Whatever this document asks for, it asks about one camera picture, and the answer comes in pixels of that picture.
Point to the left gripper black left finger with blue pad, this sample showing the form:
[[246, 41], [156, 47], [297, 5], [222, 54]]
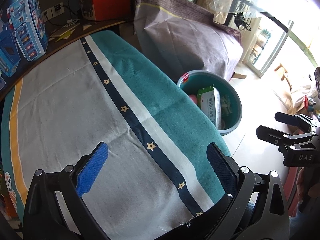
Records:
[[43, 218]]

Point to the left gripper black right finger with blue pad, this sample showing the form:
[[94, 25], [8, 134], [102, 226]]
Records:
[[257, 209]]

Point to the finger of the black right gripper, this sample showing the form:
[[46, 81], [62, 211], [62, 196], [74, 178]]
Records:
[[275, 137], [292, 119]]

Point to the white green medicine box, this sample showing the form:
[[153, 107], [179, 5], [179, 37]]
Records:
[[208, 100]]

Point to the teal round trash bin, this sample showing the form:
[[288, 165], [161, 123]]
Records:
[[231, 107]]

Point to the person right hand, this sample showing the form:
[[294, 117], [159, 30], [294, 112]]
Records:
[[305, 186]]

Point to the grey teal striped tablecloth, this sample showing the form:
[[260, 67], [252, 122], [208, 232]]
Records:
[[101, 89]]

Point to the blue toy packaging box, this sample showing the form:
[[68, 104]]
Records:
[[23, 37]]

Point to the white wall power socket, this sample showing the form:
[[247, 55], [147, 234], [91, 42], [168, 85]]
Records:
[[53, 12]]

